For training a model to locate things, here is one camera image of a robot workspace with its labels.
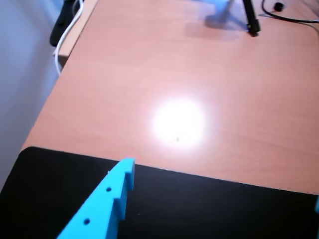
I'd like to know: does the black mat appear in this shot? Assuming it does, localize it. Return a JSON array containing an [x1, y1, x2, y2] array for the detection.
[[0, 146, 319, 239]]

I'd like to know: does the black object beside desk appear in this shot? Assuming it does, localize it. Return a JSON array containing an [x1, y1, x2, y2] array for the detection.
[[49, 0, 78, 47]]

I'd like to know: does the black stand leg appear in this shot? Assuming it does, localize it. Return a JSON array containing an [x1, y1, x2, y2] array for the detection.
[[242, 0, 261, 37]]

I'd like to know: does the white cable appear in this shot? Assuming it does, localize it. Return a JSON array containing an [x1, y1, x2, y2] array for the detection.
[[53, 0, 85, 76]]

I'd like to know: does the thin black cable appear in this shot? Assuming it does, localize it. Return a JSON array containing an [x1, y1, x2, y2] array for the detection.
[[261, 0, 319, 25]]

